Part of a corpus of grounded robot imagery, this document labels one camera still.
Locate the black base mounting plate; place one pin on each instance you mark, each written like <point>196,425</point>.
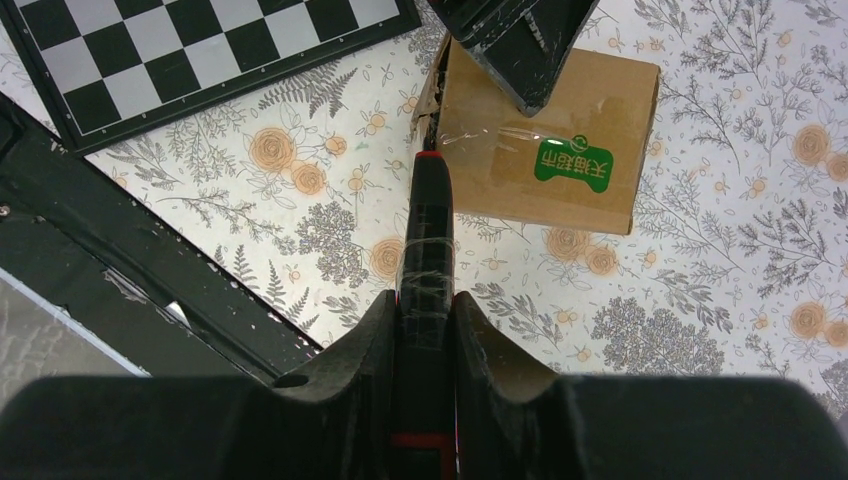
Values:
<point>121,275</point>

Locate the brown cardboard express box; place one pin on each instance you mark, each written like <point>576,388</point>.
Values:
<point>576,164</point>

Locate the black white checkerboard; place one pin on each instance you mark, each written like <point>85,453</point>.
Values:
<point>110,70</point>

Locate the red black utility knife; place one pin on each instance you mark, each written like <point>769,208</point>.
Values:
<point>422,425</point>

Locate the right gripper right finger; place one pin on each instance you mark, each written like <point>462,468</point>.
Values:
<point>519,419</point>

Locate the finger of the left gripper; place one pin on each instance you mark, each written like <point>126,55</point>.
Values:
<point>521,44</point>

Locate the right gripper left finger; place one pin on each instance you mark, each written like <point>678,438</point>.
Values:
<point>327,419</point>

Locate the floral patterned table mat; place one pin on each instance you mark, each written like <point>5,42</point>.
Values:
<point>737,262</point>

